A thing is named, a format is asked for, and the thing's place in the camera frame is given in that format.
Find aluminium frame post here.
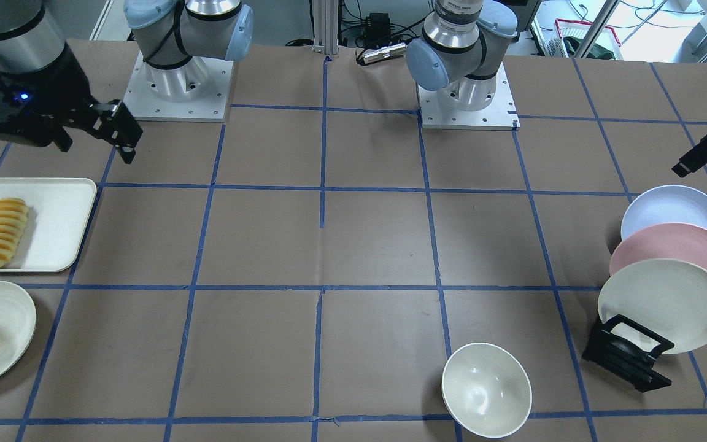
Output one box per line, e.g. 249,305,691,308
311,0,341,59

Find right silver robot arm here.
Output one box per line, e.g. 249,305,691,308
0,1,253,163

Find pink plate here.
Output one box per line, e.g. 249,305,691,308
609,223,707,275

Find white bowl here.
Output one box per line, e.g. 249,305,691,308
441,343,533,438

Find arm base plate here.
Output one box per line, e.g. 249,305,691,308
123,55,235,123
416,63,521,131

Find cream plate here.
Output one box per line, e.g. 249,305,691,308
597,258,707,354

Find black plate rack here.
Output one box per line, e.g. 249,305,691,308
582,314,675,394

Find white rectangular tray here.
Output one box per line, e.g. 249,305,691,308
0,178,96,273

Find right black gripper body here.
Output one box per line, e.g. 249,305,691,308
0,44,143,151

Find striped bread loaf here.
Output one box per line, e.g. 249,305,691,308
0,198,30,268

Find blue plate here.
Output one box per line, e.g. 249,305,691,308
620,184,707,240

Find silver cylinder connector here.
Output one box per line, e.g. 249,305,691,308
355,42,408,66

